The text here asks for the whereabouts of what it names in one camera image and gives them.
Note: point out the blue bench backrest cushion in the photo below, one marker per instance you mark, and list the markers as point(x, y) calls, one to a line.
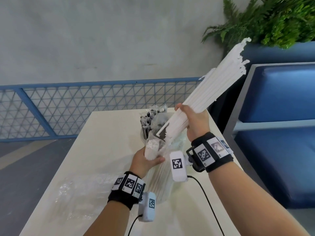
point(285, 95)

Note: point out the person's right hand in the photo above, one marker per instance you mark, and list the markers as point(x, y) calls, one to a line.
point(199, 125)

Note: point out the bundle of black straws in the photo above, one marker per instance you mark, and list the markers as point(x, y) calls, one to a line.
point(147, 120)

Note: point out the bundle of white straws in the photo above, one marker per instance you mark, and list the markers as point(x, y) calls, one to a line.
point(216, 81)

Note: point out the person's left forearm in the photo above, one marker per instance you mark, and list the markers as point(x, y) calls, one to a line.
point(108, 221)

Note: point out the clear plastic straw bag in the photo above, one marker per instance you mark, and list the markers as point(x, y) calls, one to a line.
point(162, 179)
point(88, 194)

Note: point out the black marker wristband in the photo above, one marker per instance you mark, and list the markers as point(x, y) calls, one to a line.
point(118, 200)
point(221, 164)

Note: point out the blue mesh railing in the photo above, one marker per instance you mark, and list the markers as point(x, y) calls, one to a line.
point(73, 85)

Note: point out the person's right forearm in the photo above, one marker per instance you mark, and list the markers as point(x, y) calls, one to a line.
point(253, 201)

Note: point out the person's left hand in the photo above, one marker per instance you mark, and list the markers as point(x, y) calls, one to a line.
point(140, 162)

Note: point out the green fern plant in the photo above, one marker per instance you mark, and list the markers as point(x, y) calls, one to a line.
point(265, 19)

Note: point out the dark planter box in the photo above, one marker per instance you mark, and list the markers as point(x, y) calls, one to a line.
point(221, 115)

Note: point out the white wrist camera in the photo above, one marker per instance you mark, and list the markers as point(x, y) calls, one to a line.
point(146, 215)
point(178, 175)

